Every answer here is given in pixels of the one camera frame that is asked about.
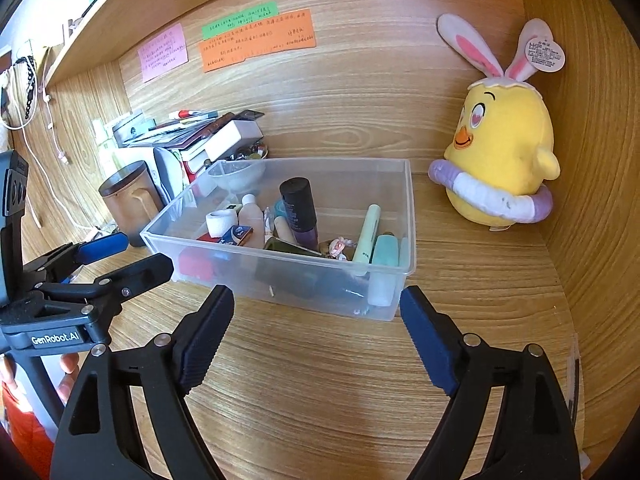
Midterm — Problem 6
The stack of books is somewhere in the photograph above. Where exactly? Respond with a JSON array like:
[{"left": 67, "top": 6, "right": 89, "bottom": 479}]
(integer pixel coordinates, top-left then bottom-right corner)
[{"left": 122, "top": 110, "right": 266, "bottom": 171}]

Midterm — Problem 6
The green sticky note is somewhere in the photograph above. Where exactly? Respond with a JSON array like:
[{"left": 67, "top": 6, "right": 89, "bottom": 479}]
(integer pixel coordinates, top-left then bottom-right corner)
[{"left": 201, "top": 1, "right": 279, "bottom": 41}]

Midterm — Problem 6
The white earphone cable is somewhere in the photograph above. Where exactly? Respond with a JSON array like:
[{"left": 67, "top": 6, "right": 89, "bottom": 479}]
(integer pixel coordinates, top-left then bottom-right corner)
[{"left": 42, "top": 95, "right": 68, "bottom": 166}]

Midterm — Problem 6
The small white green bottle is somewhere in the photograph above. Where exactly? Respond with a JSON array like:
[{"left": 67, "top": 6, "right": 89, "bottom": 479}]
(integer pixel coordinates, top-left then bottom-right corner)
[{"left": 91, "top": 119, "right": 118, "bottom": 171}]

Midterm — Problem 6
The dark green spray bottle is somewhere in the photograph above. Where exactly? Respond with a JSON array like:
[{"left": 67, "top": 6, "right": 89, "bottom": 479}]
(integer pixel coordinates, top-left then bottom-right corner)
[{"left": 255, "top": 236, "right": 368, "bottom": 301}]

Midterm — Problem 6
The mint green tube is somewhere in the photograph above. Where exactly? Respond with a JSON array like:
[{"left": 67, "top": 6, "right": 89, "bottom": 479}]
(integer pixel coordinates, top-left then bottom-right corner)
[{"left": 367, "top": 232, "right": 408, "bottom": 307}]

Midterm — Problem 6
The pink braided bracelet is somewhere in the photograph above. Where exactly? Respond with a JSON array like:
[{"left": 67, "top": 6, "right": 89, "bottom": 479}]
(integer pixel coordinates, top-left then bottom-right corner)
[{"left": 330, "top": 235, "right": 357, "bottom": 261}]

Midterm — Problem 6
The red paper packet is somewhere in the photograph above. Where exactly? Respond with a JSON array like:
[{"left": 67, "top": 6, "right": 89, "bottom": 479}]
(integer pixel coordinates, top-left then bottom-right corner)
[{"left": 177, "top": 230, "right": 226, "bottom": 281}]

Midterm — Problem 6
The black beaded chain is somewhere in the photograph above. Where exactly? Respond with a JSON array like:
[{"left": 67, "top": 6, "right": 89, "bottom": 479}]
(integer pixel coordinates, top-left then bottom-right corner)
[{"left": 12, "top": 55, "right": 41, "bottom": 121}]

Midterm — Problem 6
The person's left hand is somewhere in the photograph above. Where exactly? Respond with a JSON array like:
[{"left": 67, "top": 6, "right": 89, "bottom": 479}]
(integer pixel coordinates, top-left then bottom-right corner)
[{"left": 0, "top": 352, "right": 81, "bottom": 407}]

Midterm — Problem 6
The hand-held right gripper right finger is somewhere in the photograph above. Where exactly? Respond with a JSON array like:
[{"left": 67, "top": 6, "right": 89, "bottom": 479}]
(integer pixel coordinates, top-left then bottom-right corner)
[{"left": 399, "top": 286, "right": 583, "bottom": 480}]

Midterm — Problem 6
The purple spray bottle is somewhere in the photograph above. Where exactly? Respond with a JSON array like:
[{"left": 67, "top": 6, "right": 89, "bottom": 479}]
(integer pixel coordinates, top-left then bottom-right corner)
[{"left": 279, "top": 176, "right": 319, "bottom": 248}]

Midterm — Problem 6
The red white carton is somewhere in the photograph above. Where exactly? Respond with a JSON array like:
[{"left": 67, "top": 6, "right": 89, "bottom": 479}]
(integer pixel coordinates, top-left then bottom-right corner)
[{"left": 180, "top": 152, "right": 211, "bottom": 186}]

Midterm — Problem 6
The brown ceramic mug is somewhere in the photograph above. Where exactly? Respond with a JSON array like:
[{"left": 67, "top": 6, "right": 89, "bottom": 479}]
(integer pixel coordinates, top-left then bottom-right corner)
[{"left": 98, "top": 160, "right": 163, "bottom": 248}]

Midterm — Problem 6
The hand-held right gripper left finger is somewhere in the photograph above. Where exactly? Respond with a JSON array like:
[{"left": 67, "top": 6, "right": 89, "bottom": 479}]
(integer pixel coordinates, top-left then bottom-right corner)
[{"left": 49, "top": 284, "right": 236, "bottom": 480}]

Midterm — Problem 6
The white rectangular box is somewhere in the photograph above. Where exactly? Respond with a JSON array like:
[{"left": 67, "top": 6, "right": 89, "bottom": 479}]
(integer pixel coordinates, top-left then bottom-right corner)
[{"left": 202, "top": 120, "right": 264, "bottom": 161}]

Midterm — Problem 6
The orange sticky note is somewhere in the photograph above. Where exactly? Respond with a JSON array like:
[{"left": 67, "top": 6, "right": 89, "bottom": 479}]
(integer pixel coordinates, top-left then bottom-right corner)
[{"left": 197, "top": 8, "right": 318, "bottom": 73}]

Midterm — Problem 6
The white tape roll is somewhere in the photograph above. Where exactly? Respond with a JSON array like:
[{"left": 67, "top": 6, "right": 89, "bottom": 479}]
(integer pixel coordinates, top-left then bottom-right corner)
[{"left": 206, "top": 210, "right": 240, "bottom": 239}]

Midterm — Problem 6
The clear plastic storage box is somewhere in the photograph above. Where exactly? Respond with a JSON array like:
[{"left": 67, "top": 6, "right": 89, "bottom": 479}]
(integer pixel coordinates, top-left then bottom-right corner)
[{"left": 140, "top": 157, "right": 418, "bottom": 322}]

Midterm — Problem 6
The pale green tube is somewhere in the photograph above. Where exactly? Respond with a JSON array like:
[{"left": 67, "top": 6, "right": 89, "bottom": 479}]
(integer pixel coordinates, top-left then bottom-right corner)
[{"left": 351, "top": 203, "right": 382, "bottom": 264}]

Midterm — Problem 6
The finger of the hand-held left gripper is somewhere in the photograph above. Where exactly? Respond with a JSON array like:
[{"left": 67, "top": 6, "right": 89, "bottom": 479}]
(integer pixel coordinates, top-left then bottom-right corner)
[
  {"left": 22, "top": 232, "right": 130, "bottom": 286},
  {"left": 32, "top": 253, "right": 174, "bottom": 332}
]

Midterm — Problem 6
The beige cosmetic bottle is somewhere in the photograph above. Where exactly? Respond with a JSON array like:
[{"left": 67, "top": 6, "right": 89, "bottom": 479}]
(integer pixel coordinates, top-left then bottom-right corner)
[{"left": 237, "top": 193, "right": 266, "bottom": 250}]

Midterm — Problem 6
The small teal cream tube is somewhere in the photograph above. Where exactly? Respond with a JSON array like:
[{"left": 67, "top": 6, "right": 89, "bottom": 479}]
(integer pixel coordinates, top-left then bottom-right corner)
[{"left": 272, "top": 199, "right": 301, "bottom": 246}]

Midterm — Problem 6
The small blue card box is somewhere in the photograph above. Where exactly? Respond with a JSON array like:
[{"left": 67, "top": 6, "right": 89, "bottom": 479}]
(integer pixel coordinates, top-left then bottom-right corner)
[{"left": 220, "top": 225, "right": 253, "bottom": 247}]

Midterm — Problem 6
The pink sticky note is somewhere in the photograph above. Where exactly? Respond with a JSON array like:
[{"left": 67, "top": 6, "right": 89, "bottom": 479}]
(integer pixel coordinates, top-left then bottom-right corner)
[{"left": 138, "top": 23, "right": 190, "bottom": 84}]

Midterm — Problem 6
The wooden shelf board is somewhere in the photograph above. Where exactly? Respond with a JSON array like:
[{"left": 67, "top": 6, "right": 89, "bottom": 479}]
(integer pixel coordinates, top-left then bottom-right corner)
[{"left": 44, "top": 0, "right": 171, "bottom": 88}]

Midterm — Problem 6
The yellow chick plush toy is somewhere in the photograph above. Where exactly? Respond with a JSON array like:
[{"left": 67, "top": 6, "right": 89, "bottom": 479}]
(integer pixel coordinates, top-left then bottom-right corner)
[{"left": 427, "top": 14, "right": 567, "bottom": 233}]

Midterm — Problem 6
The white oval dish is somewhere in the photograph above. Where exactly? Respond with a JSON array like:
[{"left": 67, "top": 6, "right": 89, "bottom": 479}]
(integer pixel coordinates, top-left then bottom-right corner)
[{"left": 152, "top": 146, "right": 183, "bottom": 206}]

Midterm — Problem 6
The clear glass bowl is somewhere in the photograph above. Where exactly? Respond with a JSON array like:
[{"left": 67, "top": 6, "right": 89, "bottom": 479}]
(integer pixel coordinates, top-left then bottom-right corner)
[{"left": 207, "top": 159, "right": 266, "bottom": 193}]

